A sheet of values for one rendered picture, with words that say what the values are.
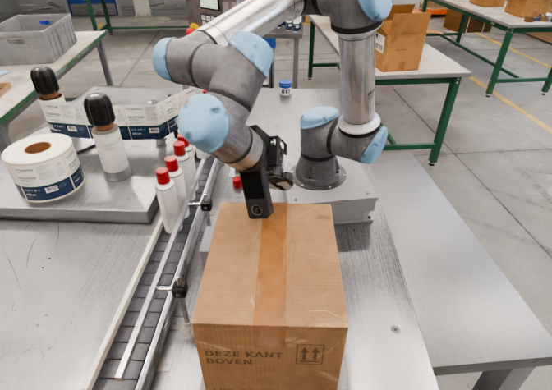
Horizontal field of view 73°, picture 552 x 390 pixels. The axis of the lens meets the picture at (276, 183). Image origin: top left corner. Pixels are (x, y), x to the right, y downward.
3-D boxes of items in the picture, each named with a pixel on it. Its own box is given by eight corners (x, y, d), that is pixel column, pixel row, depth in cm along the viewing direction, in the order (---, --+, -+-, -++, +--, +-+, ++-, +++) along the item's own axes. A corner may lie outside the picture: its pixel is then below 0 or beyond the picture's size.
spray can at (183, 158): (181, 193, 123) (172, 139, 111) (197, 194, 123) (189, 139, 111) (177, 203, 119) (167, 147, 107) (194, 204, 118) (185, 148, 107)
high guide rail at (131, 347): (218, 119, 154) (218, 116, 153) (221, 119, 154) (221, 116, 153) (116, 381, 66) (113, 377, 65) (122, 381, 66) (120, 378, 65)
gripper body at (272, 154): (290, 145, 77) (266, 122, 66) (288, 185, 74) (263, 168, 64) (257, 149, 80) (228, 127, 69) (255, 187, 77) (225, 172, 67)
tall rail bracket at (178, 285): (165, 317, 90) (152, 271, 81) (195, 318, 90) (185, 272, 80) (161, 328, 88) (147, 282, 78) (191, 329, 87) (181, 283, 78)
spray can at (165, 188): (167, 222, 111) (154, 164, 99) (185, 222, 111) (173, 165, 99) (163, 234, 107) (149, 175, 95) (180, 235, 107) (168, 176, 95)
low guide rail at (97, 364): (202, 130, 157) (202, 126, 156) (205, 130, 157) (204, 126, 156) (84, 393, 69) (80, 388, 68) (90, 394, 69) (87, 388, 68)
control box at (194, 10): (211, 38, 130) (205, -24, 119) (247, 45, 122) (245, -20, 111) (189, 43, 124) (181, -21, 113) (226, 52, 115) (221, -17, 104)
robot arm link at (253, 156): (251, 162, 60) (209, 166, 63) (264, 170, 64) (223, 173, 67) (255, 119, 62) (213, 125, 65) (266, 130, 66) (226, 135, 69)
